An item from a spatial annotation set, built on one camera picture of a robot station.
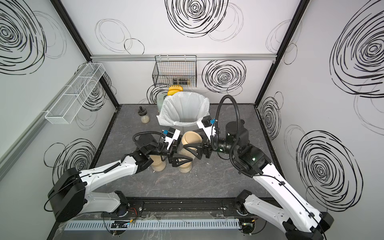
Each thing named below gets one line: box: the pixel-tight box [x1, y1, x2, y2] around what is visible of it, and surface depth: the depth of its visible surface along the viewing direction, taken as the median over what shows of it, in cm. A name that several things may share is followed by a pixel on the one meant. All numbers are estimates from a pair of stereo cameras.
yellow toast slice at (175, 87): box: [168, 85, 184, 91], surface depth 104 cm
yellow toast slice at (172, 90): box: [167, 87, 183, 96], surface depth 103 cm
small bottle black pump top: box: [137, 106, 150, 124], surface depth 106 cm
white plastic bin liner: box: [156, 91, 210, 127], surface depth 91 cm
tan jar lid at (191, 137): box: [181, 131, 203, 146], surface depth 60 cm
